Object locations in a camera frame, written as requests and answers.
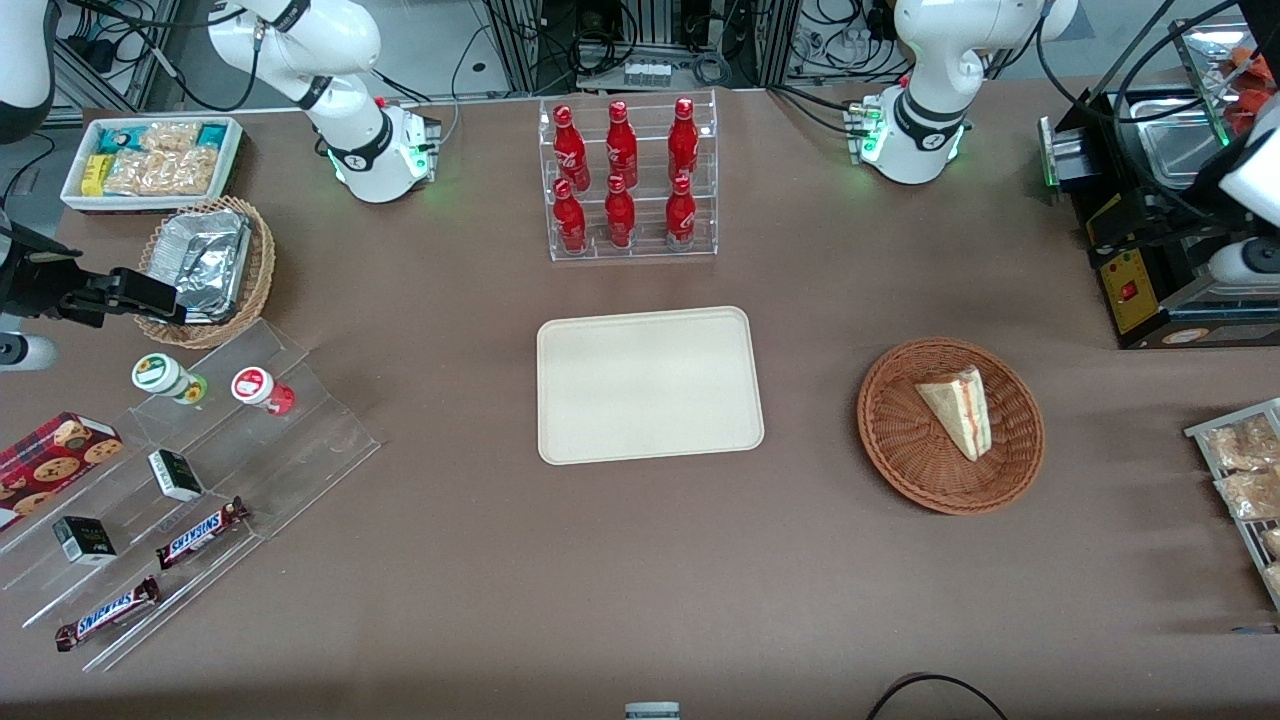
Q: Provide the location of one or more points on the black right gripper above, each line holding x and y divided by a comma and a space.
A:
38, 283

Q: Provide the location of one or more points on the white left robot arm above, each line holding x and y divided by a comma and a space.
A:
940, 60

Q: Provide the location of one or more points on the light tan wicker basket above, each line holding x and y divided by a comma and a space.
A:
262, 260

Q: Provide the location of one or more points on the beige plastic tray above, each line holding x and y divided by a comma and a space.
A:
650, 385

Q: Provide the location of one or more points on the brown wicker basket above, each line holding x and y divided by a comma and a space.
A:
900, 450

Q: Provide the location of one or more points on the triangle sandwich in wrap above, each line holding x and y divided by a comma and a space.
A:
962, 410

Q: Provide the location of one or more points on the green lid yogurt cup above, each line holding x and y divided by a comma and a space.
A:
160, 375

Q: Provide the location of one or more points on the stack of foil trays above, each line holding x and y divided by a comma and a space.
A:
205, 260

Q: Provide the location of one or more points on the white plastic bin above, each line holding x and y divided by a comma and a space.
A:
75, 195

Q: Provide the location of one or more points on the yellow snack packet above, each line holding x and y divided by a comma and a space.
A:
95, 175

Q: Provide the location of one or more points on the clear cracker packet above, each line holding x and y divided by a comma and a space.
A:
160, 173
170, 137

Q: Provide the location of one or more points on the teal snack packet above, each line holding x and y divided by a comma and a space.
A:
120, 140
212, 135

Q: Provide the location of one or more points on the red lid yogurt cup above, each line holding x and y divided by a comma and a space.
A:
255, 387

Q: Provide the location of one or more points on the red cookie box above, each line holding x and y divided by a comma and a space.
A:
55, 460

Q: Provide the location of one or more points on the small black box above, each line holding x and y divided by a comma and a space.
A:
85, 540
175, 475

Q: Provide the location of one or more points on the clear acrylic stepped stand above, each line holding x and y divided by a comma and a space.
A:
290, 450

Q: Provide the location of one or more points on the Snickers bar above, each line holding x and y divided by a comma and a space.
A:
108, 614
200, 533

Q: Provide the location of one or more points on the red cola bottle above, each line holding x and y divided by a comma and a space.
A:
571, 150
620, 218
570, 222
681, 216
622, 145
683, 140

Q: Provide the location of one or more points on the clear acrylic bottle rack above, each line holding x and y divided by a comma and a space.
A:
700, 215

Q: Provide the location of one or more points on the small grey device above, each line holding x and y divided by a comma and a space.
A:
652, 712

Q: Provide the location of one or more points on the black sealing machine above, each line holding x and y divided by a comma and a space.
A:
1150, 270

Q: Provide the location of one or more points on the clear bag of pastries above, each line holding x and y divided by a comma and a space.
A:
1252, 495
1245, 443
1273, 542
1274, 580

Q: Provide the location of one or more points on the aluminium frame rack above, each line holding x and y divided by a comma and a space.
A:
520, 45

